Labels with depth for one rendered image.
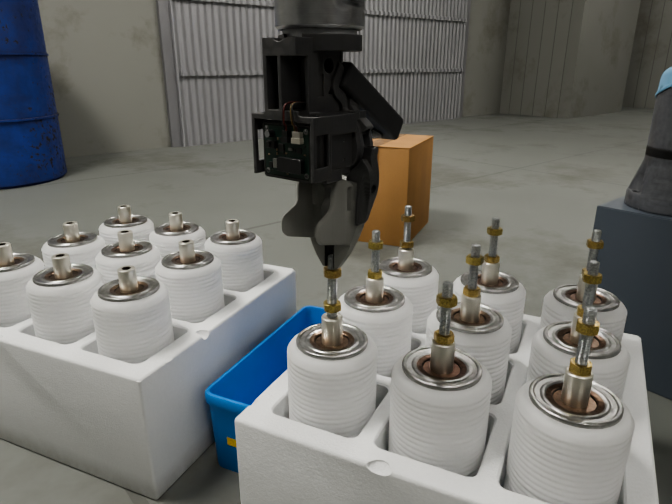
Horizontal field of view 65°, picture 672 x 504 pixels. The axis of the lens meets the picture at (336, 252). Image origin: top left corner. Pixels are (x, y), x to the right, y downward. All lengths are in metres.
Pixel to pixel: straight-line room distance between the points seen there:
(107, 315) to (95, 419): 0.14
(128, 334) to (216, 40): 3.26
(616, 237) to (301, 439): 0.66
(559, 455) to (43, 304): 0.63
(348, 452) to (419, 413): 0.08
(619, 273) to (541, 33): 5.24
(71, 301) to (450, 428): 0.51
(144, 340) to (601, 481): 0.52
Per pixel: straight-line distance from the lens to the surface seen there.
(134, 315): 0.70
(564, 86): 6.00
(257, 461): 0.60
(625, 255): 1.00
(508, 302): 0.71
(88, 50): 3.58
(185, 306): 0.79
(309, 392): 0.55
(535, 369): 0.61
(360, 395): 0.56
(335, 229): 0.48
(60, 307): 0.79
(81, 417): 0.79
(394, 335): 0.64
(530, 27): 6.22
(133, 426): 0.72
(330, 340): 0.55
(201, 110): 3.79
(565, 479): 0.51
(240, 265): 0.87
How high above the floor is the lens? 0.53
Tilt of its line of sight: 20 degrees down
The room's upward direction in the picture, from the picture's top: straight up
